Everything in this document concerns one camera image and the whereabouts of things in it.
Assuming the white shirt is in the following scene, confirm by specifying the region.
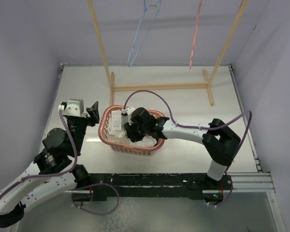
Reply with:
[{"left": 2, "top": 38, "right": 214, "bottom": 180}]
[{"left": 107, "top": 116, "right": 157, "bottom": 147}]

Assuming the blue wire hanger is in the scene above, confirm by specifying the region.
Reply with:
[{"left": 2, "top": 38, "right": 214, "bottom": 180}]
[{"left": 127, "top": 0, "right": 162, "bottom": 68}]

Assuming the red wire hanger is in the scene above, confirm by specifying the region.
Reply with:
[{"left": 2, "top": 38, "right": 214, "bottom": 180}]
[{"left": 189, "top": 0, "right": 203, "bottom": 69}]

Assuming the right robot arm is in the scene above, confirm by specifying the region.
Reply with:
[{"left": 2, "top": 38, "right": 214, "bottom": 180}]
[{"left": 121, "top": 107, "right": 241, "bottom": 189}]

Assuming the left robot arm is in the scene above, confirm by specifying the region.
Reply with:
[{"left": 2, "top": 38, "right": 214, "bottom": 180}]
[{"left": 0, "top": 99, "right": 100, "bottom": 228}]

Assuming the pink plastic basket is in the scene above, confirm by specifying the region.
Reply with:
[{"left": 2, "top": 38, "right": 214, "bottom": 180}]
[{"left": 98, "top": 105, "right": 165, "bottom": 156}]

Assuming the white paper price tag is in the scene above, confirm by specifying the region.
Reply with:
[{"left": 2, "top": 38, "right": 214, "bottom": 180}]
[{"left": 111, "top": 110, "right": 122, "bottom": 131}]

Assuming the wooden clothes rack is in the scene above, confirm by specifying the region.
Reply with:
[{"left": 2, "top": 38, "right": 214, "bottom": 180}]
[{"left": 87, "top": 0, "right": 249, "bottom": 106}]

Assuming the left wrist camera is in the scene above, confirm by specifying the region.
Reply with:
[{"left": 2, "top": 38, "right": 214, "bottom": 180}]
[{"left": 58, "top": 99, "right": 86, "bottom": 117}]

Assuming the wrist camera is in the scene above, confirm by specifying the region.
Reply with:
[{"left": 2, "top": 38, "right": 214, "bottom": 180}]
[
  {"left": 58, "top": 99, "right": 86, "bottom": 117},
  {"left": 121, "top": 107, "right": 135, "bottom": 118}
]

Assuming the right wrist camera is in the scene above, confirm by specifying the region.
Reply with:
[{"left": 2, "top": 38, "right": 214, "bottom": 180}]
[{"left": 121, "top": 107, "right": 135, "bottom": 118}]

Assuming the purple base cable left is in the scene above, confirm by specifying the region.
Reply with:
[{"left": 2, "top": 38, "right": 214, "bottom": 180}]
[{"left": 71, "top": 182, "right": 120, "bottom": 215}]

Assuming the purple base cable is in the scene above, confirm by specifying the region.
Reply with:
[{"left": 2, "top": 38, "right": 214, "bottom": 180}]
[
  {"left": 71, "top": 182, "right": 120, "bottom": 215},
  {"left": 206, "top": 174, "right": 234, "bottom": 210}
]

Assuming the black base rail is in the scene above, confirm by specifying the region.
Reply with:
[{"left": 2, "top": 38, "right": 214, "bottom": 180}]
[{"left": 71, "top": 173, "right": 233, "bottom": 202}]

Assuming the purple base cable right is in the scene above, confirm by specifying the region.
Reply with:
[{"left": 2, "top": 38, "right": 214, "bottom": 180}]
[{"left": 206, "top": 174, "right": 234, "bottom": 210}]

